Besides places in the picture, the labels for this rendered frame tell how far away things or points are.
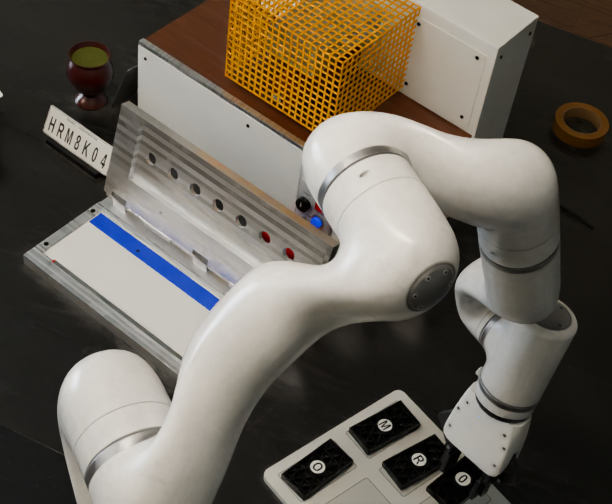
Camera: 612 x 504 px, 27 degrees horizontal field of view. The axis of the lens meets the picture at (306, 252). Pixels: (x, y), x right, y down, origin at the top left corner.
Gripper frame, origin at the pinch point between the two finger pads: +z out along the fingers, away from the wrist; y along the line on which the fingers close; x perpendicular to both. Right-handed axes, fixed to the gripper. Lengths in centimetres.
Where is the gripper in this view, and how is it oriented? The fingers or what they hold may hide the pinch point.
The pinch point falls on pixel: (465, 472)
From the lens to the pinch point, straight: 180.1
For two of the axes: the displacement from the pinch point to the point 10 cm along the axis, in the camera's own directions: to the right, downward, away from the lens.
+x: 7.0, -3.1, 6.5
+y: 6.7, 5.9, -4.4
